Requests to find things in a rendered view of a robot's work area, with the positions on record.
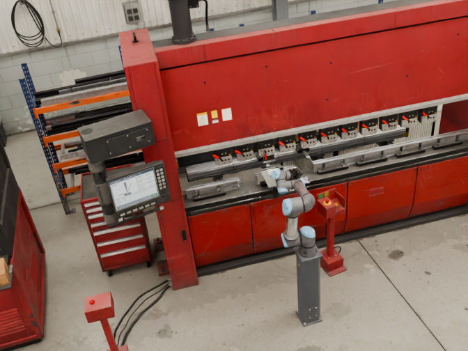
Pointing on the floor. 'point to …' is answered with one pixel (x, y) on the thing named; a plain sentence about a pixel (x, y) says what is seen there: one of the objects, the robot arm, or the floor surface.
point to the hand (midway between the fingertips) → (304, 177)
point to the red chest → (100, 237)
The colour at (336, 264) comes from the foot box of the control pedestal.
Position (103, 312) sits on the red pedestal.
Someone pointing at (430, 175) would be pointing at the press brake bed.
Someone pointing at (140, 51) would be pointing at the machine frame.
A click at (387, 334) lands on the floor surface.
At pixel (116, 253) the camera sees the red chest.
